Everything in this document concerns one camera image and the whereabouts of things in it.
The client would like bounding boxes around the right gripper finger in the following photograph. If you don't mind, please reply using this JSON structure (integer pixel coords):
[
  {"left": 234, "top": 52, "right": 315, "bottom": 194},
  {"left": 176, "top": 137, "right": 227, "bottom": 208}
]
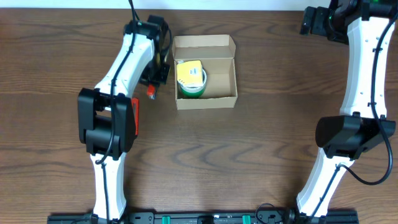
[
  {"left": 312, "top": 7, "right": 330, "bottom": 36},
  {"left": 300, "top": 6, "right": 316, "bottom": 35}
]

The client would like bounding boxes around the yellow sticky note pad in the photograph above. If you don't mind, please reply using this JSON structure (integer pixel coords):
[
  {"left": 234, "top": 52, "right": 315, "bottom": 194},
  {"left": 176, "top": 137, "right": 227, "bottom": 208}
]
[{"left": 177, "top": 60, "right": 203, "bottom": 88}]

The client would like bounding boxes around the green tape roll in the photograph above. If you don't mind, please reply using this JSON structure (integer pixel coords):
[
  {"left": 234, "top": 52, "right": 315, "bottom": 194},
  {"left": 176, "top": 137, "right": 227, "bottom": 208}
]
[{"left": 179, "top": 69, "right": 207, "bottom": 98}]

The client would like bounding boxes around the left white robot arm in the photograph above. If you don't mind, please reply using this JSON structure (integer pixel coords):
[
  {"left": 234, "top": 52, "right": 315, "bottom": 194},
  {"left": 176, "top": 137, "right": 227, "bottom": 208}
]
[{"left": 78, "top": 15, "right": 172, "bottom": 223}]

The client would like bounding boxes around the black mounting rail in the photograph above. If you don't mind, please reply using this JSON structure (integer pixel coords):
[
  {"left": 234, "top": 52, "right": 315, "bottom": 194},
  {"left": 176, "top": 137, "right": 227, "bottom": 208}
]
[{"left": 46, "top": 205, "right": 360, "bottom": 224}]

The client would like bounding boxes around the red utility knife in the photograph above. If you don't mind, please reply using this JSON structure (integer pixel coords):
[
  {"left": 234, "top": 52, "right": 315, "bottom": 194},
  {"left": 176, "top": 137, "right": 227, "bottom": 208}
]
[{"left": 131, "top": 98, "right": 139, "bottom": 137}]

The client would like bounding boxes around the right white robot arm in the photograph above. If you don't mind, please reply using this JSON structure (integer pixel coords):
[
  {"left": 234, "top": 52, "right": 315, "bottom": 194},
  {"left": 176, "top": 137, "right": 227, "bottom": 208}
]
[{"left": 284, "top": 0, "right": 397, "bottom": 223}]

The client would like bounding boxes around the cardboard box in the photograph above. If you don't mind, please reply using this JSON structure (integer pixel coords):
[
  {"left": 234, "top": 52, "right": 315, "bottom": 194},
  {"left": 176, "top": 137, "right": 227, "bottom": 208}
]
[{"left": 172, "top": 34, "right": 238, "bottom": 110}]

